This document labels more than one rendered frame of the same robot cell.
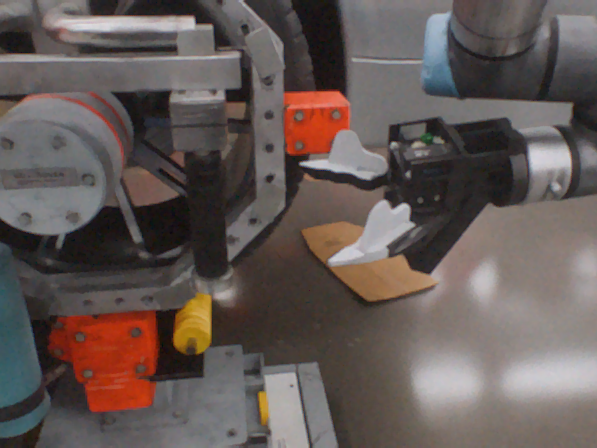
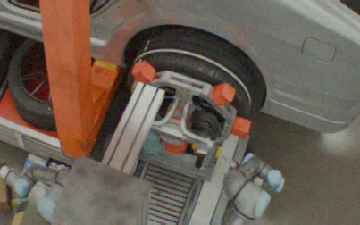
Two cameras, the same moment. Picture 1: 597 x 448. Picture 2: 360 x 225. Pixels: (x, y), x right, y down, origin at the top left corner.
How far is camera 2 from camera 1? 297 cm
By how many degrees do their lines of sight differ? 37
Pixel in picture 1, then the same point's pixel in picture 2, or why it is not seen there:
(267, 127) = (226, 129)
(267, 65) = (229, 121)
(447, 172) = not seen: hidden behind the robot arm
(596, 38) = (264, 176)
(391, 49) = (280, 101)
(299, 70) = (242, 113)
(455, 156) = not seen: hidden behind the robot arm
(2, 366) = (152, 149)
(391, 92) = (278, 108)
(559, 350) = (344, 165)
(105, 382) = (171, 147)
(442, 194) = not seen: hidden behind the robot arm
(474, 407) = (296, 175)
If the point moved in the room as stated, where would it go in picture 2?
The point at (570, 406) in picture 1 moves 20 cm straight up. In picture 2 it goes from (326, 187) to (335, 177)
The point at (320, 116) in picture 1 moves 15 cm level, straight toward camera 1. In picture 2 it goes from (239, 131) to (227, 154)
